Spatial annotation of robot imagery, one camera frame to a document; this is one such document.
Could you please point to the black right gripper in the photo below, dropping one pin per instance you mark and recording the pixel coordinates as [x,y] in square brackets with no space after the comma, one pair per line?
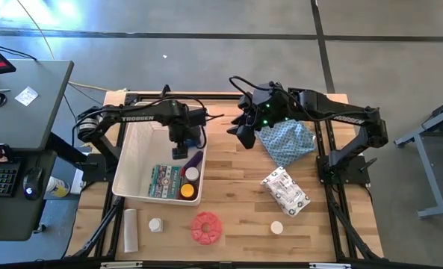
[262,112]

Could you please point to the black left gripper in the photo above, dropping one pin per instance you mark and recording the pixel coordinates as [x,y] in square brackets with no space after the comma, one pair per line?
[180,135]

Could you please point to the purple bandage roll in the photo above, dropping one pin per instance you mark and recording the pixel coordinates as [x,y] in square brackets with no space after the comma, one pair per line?
[194,160]

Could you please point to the clear bottle white cap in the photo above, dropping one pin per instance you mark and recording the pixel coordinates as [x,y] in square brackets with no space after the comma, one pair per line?
[192,174]

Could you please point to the green first aid kit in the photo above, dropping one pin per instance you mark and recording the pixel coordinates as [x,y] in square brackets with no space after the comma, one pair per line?
[165,182]

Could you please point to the white plastic mesh basket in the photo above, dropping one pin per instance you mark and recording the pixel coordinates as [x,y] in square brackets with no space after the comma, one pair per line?
[142,160]

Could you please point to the amber bottle yellow cap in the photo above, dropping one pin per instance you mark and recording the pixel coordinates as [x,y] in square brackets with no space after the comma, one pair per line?
[187,191]

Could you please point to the small white bottle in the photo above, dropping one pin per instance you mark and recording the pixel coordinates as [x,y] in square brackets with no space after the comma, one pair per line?
[156,225]

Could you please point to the pink round pill organizer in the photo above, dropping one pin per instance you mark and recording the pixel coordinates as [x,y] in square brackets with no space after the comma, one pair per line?
[198,228]

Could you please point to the white wipes packet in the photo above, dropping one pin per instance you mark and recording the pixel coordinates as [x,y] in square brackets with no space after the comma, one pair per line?
[285,191]

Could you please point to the white bar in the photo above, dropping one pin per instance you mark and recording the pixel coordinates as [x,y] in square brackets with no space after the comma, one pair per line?
[130,229]

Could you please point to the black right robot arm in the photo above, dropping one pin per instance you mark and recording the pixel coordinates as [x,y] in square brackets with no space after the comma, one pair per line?
[337,112]

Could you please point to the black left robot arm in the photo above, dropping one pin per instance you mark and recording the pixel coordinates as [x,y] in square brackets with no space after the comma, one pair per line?
[150,112]

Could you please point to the blue patterned folded cloth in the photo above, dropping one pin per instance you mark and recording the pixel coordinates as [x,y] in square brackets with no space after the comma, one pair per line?
[286,143]

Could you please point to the black table clamp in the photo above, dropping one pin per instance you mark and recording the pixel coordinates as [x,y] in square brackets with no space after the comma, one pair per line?
[165,90]

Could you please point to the white box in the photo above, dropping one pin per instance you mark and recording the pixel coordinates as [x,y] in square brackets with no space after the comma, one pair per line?
[78,183]

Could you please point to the small white round lid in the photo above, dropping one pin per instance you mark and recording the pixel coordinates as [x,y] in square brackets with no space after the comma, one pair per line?
[276,227]

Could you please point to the white yellow cup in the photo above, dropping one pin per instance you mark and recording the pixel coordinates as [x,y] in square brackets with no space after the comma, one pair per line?
[58,188]

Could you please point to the white paper note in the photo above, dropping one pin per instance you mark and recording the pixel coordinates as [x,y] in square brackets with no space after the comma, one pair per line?
[26,96]

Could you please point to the grey side desk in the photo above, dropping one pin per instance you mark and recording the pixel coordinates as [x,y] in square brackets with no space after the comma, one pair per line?
[4,123]

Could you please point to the dark grey desk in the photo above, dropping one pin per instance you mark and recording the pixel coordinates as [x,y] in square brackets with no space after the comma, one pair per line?
[12,216]

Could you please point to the grey blue metal bench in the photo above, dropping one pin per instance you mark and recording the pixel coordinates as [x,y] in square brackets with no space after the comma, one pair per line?
[429,175]

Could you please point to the black aluminium table frame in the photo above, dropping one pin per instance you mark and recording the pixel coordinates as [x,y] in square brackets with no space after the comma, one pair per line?
[131,98]

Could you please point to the white bracket plate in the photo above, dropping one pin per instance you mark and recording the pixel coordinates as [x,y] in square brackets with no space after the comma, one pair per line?
[329,265]
[121,265]

